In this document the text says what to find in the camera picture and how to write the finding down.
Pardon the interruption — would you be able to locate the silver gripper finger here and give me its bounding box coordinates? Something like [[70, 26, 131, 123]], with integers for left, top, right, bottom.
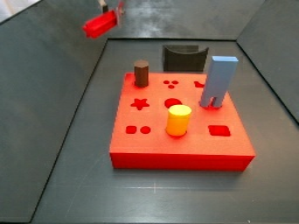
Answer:
[[116, 0, 126, 27], [98, 0, 108, 13]]

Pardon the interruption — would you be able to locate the red star prism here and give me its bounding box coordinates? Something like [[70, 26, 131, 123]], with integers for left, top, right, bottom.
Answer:
[[83, 10, 118, 38]]

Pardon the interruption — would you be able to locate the red peg board base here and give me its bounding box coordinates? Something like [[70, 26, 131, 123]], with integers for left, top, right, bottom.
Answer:
[[110, 73, 256, 171]]

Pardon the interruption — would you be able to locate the dark brown hexagonal peg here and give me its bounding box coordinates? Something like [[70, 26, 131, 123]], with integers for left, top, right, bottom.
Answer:
[[135, 59, 150, 88]]

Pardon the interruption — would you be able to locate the blue slotted block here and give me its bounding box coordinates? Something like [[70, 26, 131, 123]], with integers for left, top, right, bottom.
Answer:
[[200, 56, 239, 108]]

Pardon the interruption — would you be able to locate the yellow cylinder peg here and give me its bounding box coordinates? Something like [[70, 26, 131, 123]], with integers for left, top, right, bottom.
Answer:
[[166, 105, 192, 137]]

